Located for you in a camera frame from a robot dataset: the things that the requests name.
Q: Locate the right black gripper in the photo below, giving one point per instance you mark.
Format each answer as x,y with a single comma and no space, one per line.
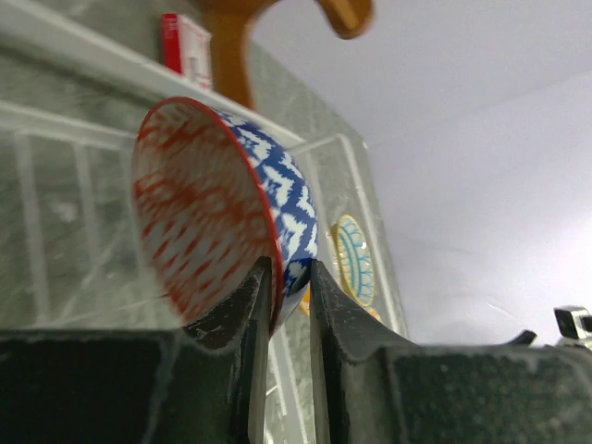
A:
574,324

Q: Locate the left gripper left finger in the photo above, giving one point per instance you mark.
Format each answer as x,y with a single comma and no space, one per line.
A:
202,383

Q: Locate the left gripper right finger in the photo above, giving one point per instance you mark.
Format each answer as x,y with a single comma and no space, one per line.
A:
372,385

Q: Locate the red patterned blue bowl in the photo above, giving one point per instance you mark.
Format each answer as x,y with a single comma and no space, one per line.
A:
212,193

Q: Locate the wooden shelf rack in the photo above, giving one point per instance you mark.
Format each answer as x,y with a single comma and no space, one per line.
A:
234,26

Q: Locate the orange blue floral bowl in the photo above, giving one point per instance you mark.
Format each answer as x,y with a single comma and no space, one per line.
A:
345,308

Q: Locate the blue yellow sun bowl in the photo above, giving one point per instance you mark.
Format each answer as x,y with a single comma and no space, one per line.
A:
354,259

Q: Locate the small red white box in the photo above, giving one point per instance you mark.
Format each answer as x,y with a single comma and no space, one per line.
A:
186,49

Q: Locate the white wire dish rack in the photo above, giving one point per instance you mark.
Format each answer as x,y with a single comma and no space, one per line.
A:
68,259

